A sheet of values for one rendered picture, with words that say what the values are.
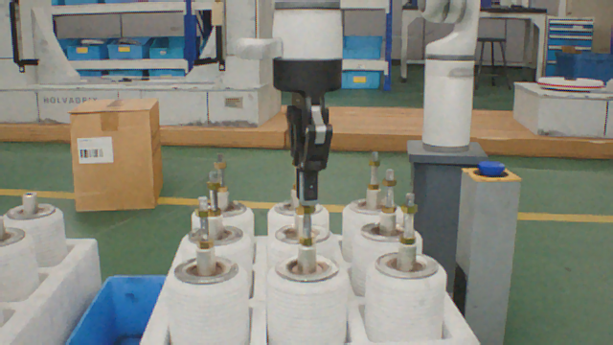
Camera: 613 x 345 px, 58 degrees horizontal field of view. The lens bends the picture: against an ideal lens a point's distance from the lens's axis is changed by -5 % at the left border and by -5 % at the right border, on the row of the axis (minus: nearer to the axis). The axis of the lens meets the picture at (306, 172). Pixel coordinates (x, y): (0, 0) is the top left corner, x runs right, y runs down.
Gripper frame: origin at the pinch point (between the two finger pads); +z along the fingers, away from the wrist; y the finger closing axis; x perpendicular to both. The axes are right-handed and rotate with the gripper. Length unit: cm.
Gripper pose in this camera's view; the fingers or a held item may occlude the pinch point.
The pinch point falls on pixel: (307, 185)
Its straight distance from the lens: 65.7
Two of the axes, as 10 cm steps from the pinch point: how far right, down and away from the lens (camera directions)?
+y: -2.1, -2.4, 9.5
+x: -9.8, 0.5, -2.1
